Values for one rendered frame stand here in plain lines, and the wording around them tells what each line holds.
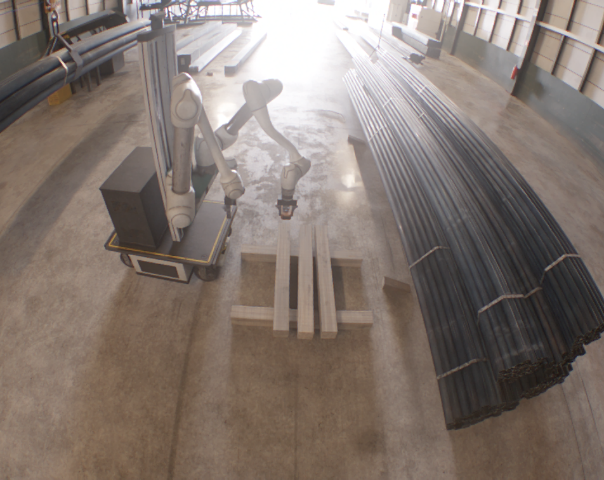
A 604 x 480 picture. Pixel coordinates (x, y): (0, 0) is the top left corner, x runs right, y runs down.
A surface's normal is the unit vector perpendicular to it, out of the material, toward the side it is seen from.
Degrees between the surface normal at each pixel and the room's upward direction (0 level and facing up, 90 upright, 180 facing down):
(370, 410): 0
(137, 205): 90
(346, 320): 0
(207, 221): 0
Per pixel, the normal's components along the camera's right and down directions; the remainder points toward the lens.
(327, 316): 0.10, -0.70
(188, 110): 0.34, 0.62
